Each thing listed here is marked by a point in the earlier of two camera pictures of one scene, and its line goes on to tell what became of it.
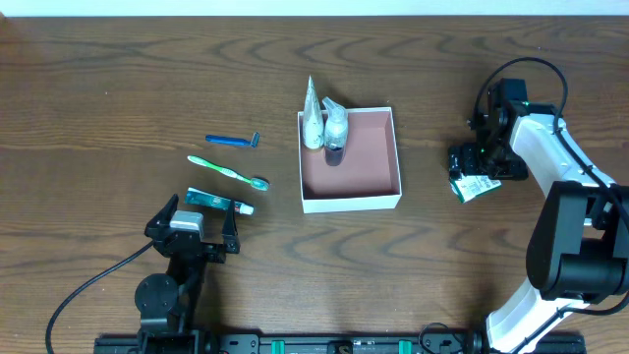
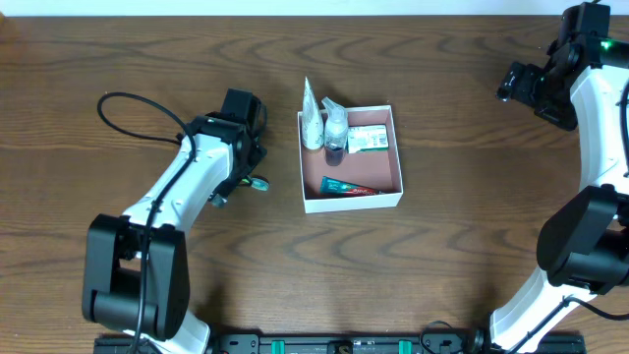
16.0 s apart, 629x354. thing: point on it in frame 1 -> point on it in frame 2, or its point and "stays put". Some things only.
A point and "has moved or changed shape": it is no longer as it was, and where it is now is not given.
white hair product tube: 313,120 stays put
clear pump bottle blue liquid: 335,133 stays put
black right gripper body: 462,160 -> 514,85
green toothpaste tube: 200,198 has moved or changed shape
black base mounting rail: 372,342 stays put
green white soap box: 468,187 -> 367,138
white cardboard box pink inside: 362,175 stays put
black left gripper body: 195,246 -> 253,160
